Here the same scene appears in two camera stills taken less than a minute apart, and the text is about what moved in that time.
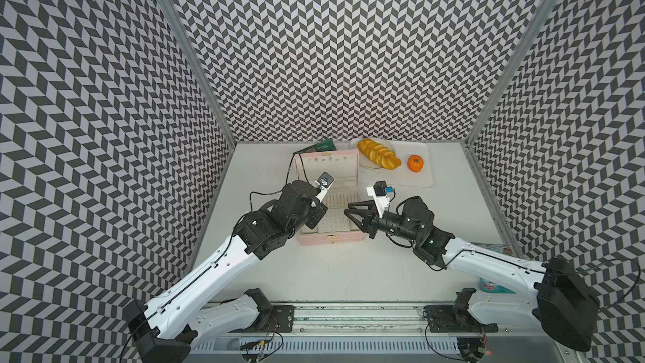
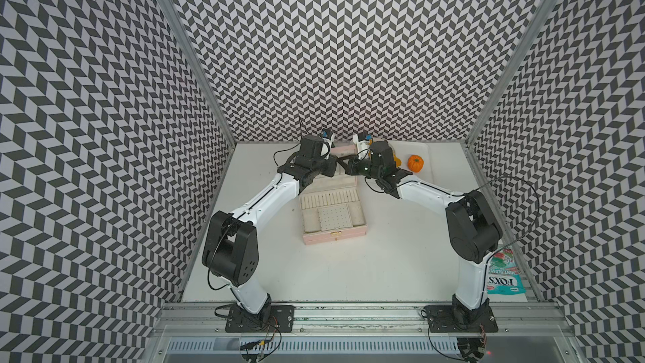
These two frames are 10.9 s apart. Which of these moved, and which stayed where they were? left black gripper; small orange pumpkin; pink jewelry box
Moved: left black gripper
Stayed: small orange pumpkin; pink jewelry box
